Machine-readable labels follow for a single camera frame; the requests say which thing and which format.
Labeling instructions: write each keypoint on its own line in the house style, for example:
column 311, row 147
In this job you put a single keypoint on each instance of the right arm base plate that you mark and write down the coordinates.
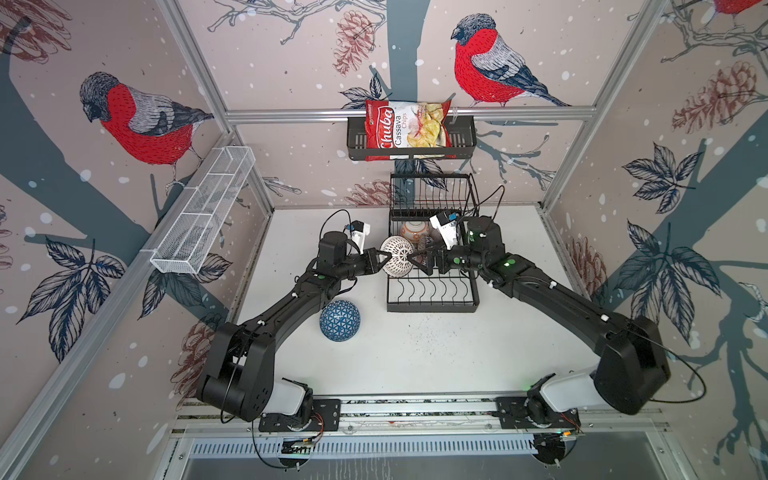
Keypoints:
column 522, row 413

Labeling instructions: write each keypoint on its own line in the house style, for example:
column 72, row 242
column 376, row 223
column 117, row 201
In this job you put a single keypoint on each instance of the red cassava chips bag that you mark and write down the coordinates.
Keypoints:
column 406, row 125

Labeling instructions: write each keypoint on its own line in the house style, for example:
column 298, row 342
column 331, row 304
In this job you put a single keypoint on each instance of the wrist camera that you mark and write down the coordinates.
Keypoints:
column 446, row 224
column 358, row 232

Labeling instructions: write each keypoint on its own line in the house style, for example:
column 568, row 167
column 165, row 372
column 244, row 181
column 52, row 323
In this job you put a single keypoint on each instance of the red blue patterned bowl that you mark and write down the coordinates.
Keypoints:
column 423, row 242

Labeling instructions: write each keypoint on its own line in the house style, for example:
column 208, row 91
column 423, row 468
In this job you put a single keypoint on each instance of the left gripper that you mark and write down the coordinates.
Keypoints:
column 372, row 266

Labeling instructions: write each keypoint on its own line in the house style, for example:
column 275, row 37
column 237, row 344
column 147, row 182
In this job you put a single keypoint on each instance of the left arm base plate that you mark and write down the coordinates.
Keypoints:
column 312, row 417

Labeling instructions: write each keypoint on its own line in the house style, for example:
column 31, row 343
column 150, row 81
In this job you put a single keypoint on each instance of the blue geometric bowl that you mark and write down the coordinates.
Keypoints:
column 340, row 320

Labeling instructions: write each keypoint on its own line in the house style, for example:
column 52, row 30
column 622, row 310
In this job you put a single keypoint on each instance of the black wire dish rack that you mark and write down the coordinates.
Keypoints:
column 418, row 197

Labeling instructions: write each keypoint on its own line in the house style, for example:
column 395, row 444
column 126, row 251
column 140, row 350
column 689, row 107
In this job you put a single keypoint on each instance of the black wall basket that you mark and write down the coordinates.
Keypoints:
column 456, row 139

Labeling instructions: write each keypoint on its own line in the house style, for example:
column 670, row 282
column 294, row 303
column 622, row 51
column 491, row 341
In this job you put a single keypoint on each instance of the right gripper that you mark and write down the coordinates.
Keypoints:
column 440, row 257

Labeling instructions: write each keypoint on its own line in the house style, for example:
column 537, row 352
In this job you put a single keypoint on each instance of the black white lattice bowl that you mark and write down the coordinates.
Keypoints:
column 400, row 248

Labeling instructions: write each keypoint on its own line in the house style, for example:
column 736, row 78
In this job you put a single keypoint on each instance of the white mesh wall shelf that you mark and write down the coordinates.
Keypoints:
column 192, row 235

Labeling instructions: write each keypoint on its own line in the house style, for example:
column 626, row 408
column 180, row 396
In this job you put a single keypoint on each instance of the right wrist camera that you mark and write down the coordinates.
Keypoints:
column 446, row 224

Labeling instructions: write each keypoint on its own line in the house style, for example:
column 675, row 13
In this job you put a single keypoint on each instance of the aluminium mounting rail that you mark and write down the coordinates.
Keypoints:
column 485, row 413

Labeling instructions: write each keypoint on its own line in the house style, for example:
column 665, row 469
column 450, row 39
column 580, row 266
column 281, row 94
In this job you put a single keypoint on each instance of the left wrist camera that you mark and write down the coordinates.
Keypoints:
column 358, row 232

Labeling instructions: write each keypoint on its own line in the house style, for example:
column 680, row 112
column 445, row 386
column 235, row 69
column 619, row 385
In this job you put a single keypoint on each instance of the orange floral bowl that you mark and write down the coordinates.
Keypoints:
column 414, row 231

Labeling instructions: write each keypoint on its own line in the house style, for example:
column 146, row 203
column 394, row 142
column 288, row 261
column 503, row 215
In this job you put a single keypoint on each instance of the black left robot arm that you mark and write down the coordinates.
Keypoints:
column 238, row 375

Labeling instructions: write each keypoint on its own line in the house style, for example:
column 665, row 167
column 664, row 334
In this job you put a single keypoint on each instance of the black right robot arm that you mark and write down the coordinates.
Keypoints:
column 632, row 364

